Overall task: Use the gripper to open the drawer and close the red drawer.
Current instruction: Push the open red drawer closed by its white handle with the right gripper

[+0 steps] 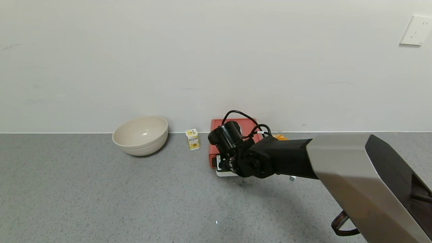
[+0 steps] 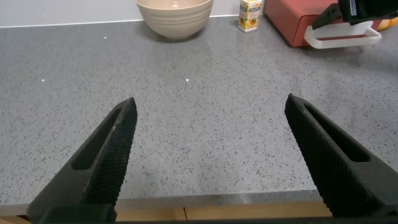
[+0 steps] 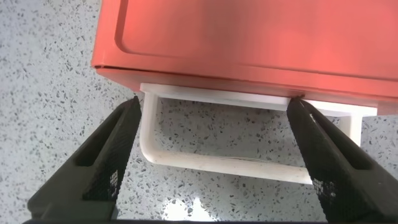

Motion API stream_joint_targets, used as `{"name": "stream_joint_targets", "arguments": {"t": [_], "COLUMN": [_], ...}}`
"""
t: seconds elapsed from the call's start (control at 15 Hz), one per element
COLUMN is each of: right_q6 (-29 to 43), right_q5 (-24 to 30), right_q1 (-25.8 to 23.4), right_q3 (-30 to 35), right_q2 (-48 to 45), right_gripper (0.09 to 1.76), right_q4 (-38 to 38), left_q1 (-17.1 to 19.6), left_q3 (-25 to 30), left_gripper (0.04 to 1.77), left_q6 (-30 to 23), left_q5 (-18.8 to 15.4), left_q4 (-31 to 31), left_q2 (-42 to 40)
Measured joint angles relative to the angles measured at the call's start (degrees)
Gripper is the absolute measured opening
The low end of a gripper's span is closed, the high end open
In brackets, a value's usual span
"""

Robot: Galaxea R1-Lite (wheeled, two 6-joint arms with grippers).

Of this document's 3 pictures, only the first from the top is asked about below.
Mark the small yellow juice carton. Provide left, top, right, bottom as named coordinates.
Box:
left=186, top=129, right=200, bottom=151

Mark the black cable with white tags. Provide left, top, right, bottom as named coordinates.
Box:
left=249, top=124, right=272, bottom=138

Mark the white wall outlet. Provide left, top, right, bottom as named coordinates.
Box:
left=399, top=15, right=432, bottom=46

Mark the dark brown looped cable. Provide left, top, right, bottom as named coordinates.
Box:
left=331, top=211, right=360, bottom=237

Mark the black camera cable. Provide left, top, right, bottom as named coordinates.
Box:
left=221, top=110, right=260, bottom=133

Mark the red drawer box white handle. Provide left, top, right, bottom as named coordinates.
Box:
left=209, top=118, right=264, bottom=168

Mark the beige ribbed bowl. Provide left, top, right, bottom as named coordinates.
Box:
left=112, top=116, right=168, bottom=156

